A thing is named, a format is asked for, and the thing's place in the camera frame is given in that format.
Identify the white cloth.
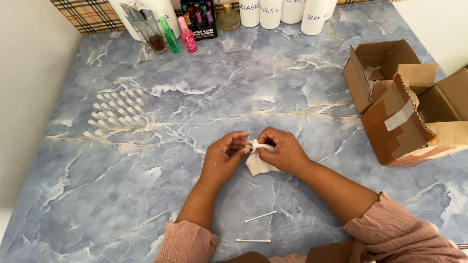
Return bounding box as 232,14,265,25
244,139,282,177

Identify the green spray bottle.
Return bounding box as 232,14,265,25
159,16,181,54

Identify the taped torn cardboard box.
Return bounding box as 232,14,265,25
361,67,468,167

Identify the brown garment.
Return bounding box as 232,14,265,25
224,240,370,263

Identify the plain white bottle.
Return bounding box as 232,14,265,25
325,0,339,21

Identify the pink sleeve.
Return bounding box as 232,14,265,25
153,220,221,263
341,190,468,263

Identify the plaid patterned box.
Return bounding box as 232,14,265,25
49,0,127,36

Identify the group of clear capped vials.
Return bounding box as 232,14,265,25
83,88,147,138

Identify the pink spray bottle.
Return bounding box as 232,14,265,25
177,16,199,54

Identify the person's left hand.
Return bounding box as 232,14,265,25
197,131,253,194

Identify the white handwritten label bottle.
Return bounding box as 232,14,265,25
280,0,307,25
259,0,283,30
300,0,332,36
239,0,261,28

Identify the black roll-on bottle display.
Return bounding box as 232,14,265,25
179,0,219,40

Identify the pink right sleeve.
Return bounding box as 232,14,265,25
341,190,468,263

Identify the white packing paper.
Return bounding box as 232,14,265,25
363,65,383,96

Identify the round gold-capped perfume bottle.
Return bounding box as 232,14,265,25
217,2,241,32

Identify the open brown cardboard box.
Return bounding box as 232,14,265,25
342,39,440,114

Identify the pink left sleeve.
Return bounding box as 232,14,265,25
153,220,221,263

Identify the person's right hand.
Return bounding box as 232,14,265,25
257,127,312,180

